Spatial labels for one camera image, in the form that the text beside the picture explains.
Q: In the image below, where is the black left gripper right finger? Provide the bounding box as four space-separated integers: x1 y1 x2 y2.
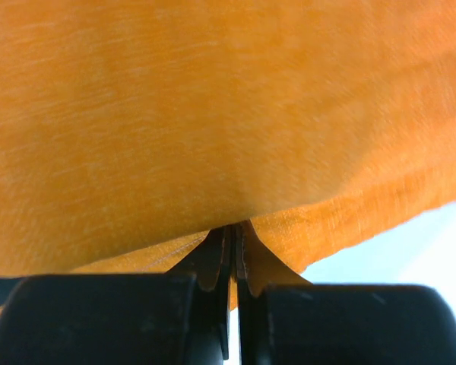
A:
233 224 456 364

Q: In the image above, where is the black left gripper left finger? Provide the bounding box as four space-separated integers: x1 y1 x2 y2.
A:
0 227 231 364

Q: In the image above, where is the orange Mickey Mouse placemat cloth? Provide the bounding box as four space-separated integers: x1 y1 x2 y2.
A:
0 1 456 277

